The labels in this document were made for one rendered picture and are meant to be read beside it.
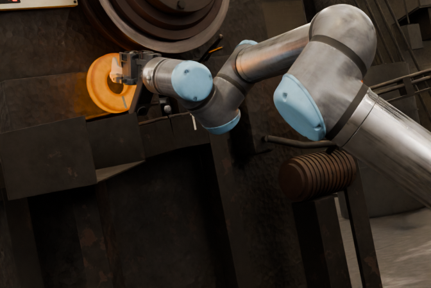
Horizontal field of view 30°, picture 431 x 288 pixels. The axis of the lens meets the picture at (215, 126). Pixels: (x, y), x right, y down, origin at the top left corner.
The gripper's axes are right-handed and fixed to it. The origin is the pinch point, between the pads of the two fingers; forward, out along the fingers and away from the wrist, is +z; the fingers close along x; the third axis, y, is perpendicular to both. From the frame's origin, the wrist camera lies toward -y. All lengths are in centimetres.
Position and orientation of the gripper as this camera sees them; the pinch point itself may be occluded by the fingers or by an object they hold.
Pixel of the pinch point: (114, 75)
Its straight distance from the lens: 215.6
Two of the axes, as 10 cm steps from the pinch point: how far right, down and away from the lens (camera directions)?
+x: -7.8, 1.4, -6.1
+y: -0.2, -9.8, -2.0
